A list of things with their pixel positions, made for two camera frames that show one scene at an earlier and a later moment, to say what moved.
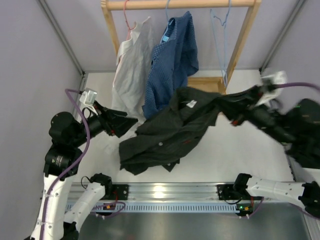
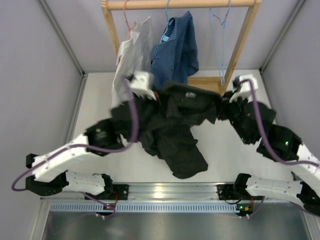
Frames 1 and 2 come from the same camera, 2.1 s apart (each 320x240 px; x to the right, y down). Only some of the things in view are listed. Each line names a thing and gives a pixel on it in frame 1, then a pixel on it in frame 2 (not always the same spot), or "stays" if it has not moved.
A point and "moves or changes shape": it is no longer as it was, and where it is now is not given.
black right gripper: [248, 112] → [226, 105]
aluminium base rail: [164, 192] stays
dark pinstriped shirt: [164, 137] moves or changes shape
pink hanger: [135, 23] stays
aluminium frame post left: [70, 49] stays
